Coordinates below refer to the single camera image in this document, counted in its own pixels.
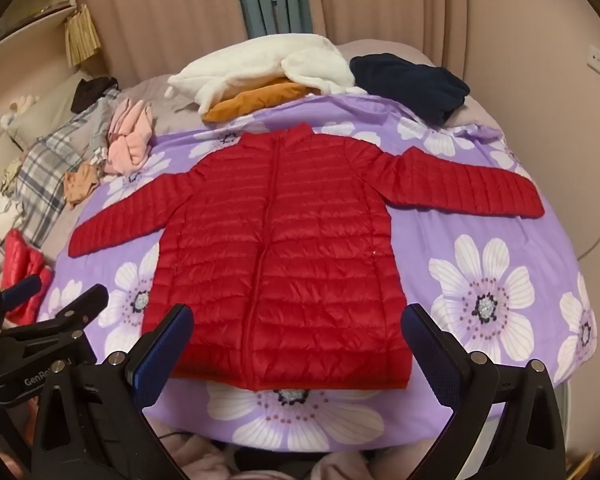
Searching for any plaid garment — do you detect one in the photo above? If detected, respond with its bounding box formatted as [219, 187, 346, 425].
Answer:
[2, 87, 121, 221]

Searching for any tan small cloth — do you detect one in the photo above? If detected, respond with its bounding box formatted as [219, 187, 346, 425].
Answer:
[62, 160, 101, 211]

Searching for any navy garment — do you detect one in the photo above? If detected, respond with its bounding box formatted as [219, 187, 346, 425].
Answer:
[349, 52, 471, 126]

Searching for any teal curtain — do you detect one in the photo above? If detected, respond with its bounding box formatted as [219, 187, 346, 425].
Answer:
[232, 0, 313, 46]

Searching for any pink curtain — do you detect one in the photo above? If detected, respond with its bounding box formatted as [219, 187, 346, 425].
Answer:
[77, 0, 486, 91]

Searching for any purple floral blanket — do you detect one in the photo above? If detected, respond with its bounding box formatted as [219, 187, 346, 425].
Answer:
[30, 85, 598, 453]

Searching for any pink garment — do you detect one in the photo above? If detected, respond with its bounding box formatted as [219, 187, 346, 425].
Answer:
[102, 97, 155, 176]

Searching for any shiny red jacket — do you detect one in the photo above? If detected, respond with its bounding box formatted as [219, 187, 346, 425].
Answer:
[0, 229, 55, 326]

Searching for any red puffer jacket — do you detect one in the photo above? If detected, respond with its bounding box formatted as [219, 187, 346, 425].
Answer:
[69, 122, 546, 392]

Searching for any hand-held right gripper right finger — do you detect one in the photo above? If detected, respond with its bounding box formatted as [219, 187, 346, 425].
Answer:
[401, 304, 566, 480]

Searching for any orange garment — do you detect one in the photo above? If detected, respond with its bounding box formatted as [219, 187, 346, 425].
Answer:
[202, 80, 321, 123]

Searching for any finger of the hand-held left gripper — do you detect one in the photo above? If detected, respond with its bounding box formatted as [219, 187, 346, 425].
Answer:
[0, 274, 43, 307]
[36, 284, 110, 332]

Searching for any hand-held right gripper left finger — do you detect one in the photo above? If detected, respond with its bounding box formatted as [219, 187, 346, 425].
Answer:
[30, 303, 196, 480]

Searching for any black garment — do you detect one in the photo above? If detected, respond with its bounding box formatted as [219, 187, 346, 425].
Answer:
[70, 76, 120, 115]

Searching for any straw hanging ornament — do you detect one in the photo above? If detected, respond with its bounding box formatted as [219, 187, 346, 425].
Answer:
[64, 4, 103, 67]

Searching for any beige bed sheet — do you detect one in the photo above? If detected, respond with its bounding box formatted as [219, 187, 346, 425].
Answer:
[115, 40, 506, 136]

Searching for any white fleece garment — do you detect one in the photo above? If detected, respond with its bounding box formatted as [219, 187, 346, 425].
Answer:
[166, 34, 368, 116]

